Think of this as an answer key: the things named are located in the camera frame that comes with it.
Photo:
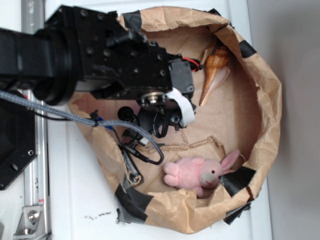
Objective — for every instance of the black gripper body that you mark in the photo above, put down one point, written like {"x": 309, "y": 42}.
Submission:
{"x": 113, "y": 62}

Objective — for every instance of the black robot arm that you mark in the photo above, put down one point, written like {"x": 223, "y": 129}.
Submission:
{"x": 30, "y": 61}

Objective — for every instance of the orange spiral seashell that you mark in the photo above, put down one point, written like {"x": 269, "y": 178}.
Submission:
{"x": 216, "y": 72}

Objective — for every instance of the brown paper bag bin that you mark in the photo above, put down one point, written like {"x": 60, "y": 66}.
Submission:
{"x": 244, "y": 114}

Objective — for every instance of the pink plush bunny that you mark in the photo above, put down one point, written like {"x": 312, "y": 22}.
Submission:
{"x": 198, "y": 173}

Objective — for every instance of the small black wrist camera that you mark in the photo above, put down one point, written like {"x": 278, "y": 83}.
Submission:
{"x": 152, "y": 122}

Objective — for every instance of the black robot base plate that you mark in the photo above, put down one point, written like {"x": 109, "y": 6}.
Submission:
{"x": 17, "y": 141}

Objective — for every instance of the aluminium extrusion rail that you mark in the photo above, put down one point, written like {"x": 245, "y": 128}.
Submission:
{"x": 36, "y": 175}

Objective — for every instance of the metal corner bracket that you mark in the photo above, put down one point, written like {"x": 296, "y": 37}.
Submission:
{"x": 31, "y": 225}

